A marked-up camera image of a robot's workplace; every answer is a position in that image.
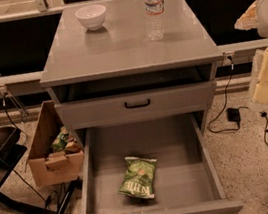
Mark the green jalapeno chip bag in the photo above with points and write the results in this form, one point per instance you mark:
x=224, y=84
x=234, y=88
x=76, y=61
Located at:
x=139, y=177

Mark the grey drawer cabinet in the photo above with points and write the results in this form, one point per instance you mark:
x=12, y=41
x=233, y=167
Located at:
x=118, y=58

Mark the green snack bag in box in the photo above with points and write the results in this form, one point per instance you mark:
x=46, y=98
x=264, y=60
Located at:
x=61, y=140

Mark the clear plastic water bottle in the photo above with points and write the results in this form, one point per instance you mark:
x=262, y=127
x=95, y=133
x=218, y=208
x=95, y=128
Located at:
x=154, y=10

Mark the white ceramic bowl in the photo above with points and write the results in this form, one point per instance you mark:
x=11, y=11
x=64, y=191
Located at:
x=91, y=17

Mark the brown cardboard box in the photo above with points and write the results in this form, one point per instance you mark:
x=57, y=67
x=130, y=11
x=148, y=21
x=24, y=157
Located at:
x=47, y=166

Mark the black power adapter with cable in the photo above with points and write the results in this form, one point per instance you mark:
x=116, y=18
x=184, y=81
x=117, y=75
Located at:
x=232, y=114

